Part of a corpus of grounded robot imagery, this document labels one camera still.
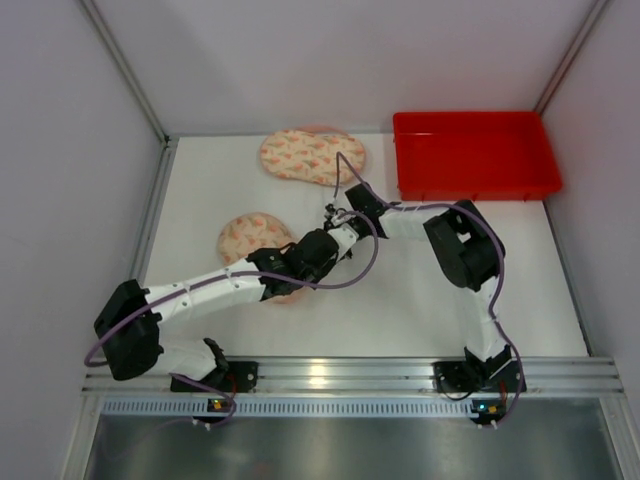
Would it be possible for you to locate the floral mesh laundry bag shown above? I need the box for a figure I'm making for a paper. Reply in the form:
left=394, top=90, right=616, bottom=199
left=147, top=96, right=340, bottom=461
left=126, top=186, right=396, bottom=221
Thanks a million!
left=258, top=126, right=367, bottom=187

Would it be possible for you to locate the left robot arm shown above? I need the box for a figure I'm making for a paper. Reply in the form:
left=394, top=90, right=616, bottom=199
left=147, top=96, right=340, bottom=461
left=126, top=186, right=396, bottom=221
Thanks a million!
left=94, top=226, right=358, bottom=384

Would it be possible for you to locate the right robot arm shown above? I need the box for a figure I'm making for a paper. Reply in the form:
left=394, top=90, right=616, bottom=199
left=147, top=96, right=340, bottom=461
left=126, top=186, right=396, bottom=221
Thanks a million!
left=345, top=183, right=511, bottom=377

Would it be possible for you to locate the red plastic tray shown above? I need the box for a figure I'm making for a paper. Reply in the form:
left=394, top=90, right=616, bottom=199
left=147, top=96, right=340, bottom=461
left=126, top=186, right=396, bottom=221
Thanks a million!
left=393, top=111, right=563, bottom=201

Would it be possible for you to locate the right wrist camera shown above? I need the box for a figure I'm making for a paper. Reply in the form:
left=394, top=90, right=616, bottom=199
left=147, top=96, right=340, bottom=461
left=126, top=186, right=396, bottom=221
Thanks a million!
left=324, top=202, right=346, bottom=224

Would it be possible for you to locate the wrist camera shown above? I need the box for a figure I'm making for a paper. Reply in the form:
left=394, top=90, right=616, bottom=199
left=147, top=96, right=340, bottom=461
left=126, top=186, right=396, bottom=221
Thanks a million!
left=324, top=202, right=346, bottom=224
left=327, top=223, right=359, bottom=256

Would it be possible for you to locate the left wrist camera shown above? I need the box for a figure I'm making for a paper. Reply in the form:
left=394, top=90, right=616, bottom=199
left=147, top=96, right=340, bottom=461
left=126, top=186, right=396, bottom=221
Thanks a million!
left=327, top=223, right=359, bottom=256

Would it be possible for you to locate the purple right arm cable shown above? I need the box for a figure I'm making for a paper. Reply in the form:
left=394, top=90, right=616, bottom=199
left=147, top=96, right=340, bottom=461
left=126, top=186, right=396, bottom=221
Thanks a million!
left=329, top=151, right=526, bottom=421

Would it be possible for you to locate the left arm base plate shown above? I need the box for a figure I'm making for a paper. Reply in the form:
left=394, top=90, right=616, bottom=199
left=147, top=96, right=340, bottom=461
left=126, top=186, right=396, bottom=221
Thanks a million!
left=170, top=359, right=259, bottom=393

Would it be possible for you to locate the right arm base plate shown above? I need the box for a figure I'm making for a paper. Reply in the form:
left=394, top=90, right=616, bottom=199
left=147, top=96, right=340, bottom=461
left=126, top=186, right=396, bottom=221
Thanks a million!
left=434, top=360, right=527, bottom=395

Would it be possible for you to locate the slotted cable duct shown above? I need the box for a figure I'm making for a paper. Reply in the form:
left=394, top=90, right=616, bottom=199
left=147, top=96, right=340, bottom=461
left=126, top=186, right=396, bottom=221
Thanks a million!
left=99, top=397, right=601, bottom=417

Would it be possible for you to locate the aluminium front rail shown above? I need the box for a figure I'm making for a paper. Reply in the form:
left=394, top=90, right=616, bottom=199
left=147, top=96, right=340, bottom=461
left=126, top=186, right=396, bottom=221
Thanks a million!
left=82, top=355, right=626, bottom=396

